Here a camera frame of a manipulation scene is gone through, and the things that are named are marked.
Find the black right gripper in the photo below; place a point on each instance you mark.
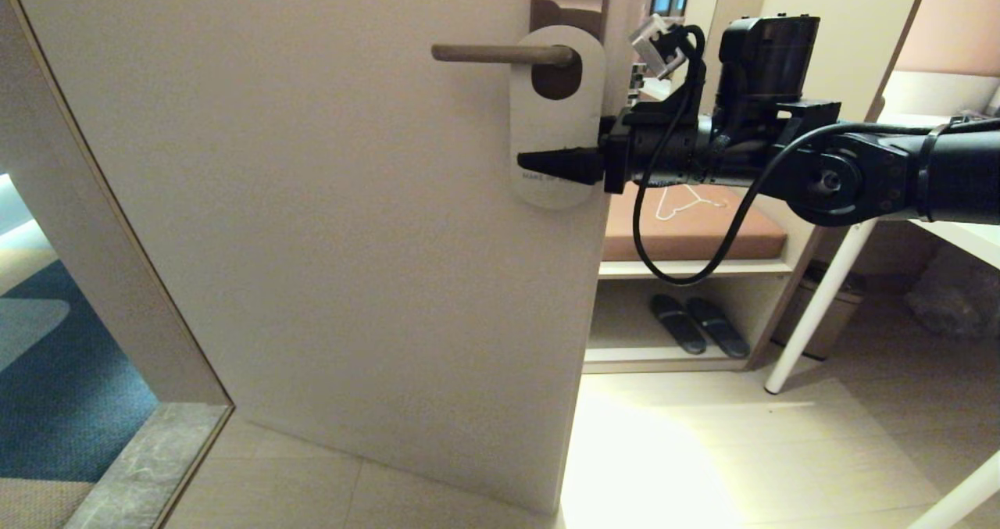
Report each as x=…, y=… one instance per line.
x=664, y=150

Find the blue do-not-disturb door sign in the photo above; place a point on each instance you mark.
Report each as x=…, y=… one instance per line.
x=555, y=123

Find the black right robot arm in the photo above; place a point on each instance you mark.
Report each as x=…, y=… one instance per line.
x=961, y=177

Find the beige wooden door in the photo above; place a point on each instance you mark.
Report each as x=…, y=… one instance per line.
x=312, y=201

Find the grey marble door threshold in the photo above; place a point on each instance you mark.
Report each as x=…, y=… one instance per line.
x=141, y=474

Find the brown bench cushion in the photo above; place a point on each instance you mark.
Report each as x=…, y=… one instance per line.
x=680, y=236

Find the dark slipper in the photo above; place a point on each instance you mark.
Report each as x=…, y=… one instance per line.
x=717, y=330
x=678, y=326

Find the white table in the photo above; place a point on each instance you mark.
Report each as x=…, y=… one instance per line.
x=812, y=310

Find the beige waste bin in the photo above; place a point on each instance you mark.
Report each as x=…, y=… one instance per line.
x=840, y=310

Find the beige wardrobe shelf unit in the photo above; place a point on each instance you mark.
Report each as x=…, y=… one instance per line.
x=859, y=13

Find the white washbasin counter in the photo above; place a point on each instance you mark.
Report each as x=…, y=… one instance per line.
x=937, y=91

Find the grey plastic bag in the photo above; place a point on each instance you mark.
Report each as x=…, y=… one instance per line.
x=953, y=302

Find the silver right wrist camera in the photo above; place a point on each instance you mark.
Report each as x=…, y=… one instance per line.
x=652, y=44

